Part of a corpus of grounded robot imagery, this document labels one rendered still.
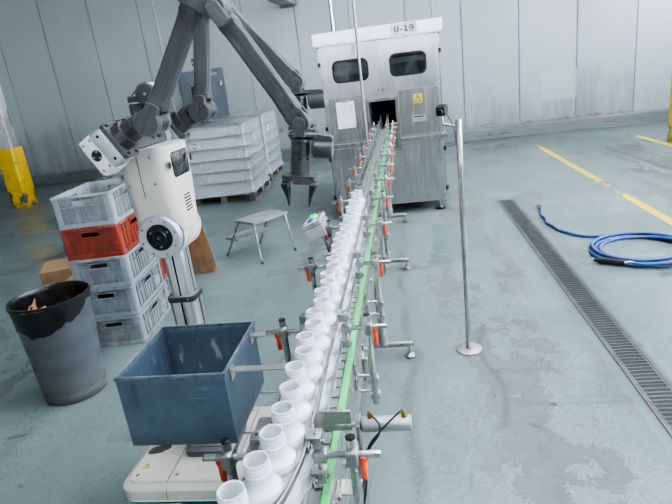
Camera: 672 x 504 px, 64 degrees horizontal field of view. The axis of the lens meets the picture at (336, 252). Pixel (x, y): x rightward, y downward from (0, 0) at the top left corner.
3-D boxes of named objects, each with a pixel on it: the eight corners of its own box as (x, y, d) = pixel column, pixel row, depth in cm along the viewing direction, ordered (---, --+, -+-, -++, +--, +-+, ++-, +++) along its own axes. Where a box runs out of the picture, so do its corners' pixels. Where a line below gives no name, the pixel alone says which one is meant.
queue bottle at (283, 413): (273, 489, 91) (257, 406, 86) (304, 473, 94) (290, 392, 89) (288, 511, 86) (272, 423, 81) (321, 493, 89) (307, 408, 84)
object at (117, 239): (125, 255, 367) (117, 223, 360) (66, 261, 368) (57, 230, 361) (153, 230, 425) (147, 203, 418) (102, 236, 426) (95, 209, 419)
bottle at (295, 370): (313, 428, 106) (301, 353, 101) (328, 443, 101) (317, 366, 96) (285, 441, 103) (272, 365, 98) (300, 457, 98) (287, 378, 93)
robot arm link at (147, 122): (192, -17, 154) (179, -22, 145) (236, 5, 155) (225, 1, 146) (143, 125, 169) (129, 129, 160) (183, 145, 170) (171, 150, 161)
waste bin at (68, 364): (91, 410, 310) (60, 308, 290) (20, 413, 316) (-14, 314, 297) (128, 368, 353) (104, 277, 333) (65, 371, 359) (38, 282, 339)
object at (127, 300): (139, 315, 380) (132, 285, 373) (83, 321, 382) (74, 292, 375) (166, 283, 438) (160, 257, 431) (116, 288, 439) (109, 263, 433)
